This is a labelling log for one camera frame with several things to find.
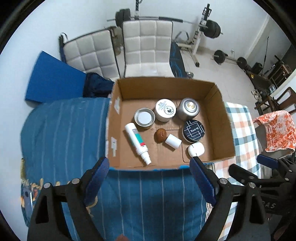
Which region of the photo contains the white oval case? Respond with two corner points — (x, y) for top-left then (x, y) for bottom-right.
(187, 142), (205, 158)

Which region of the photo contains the small white cylinder bottle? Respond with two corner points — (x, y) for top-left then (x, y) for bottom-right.
(165, 134), (182, 149)

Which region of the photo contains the black round tin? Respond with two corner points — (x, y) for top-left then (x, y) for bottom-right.
(182, 120), (205, 144)

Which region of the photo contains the white spray bottle teal label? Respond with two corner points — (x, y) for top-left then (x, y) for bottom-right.
(125, 123), (152, 166)

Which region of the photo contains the brown walnut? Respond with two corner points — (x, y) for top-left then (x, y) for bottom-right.
(154, 128), (167, 143)

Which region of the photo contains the silver metal can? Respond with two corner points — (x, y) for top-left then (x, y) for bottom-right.
(177, 98), (200, 121)

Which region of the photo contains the shallow silver tin lid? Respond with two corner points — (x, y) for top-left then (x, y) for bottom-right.
(133, 108), (156, 129)

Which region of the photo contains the white round jar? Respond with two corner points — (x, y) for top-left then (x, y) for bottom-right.
(154, 99), (176, 123)

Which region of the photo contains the orange floral towel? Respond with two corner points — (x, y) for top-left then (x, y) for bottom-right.
(253, 110), (295, 153)

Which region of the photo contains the blue striped cloth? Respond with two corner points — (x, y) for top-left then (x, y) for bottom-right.
(21, 98), (207, 240)

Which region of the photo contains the brown wooden chair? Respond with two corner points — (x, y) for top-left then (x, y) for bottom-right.
(254, 87), (295, 115)

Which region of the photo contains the open cardboard box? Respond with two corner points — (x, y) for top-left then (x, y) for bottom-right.
(106, 77), (235, 170)

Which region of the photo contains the dark blue bag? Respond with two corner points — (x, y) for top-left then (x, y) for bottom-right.
(83, 72), (114, 98)

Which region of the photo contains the blue foam cushion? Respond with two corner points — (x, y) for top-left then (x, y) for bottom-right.
(25, 51), (86, 103)

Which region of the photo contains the floor barbell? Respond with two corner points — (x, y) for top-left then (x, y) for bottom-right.
(213, 50), (247, 69)

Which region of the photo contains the black blue bench pad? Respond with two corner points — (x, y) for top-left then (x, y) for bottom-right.
(170, 42), (187, 78)

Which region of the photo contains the left white quilted chair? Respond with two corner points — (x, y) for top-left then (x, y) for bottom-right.
(63, 29), (120, 81)

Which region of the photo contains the white quilted chair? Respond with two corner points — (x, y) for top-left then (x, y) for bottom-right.
(122, 20), (174, 78)
(63, 29), (120, 81)

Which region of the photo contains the white weight bench rack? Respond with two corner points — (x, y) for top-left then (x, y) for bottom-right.
(173, 4), (212, 67)

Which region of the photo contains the right white quilted chair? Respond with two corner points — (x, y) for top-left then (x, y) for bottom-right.
(122, 20), (174, 78)

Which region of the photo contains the barbell on rack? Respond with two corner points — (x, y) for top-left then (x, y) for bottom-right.
(107, 9), (222, 39)

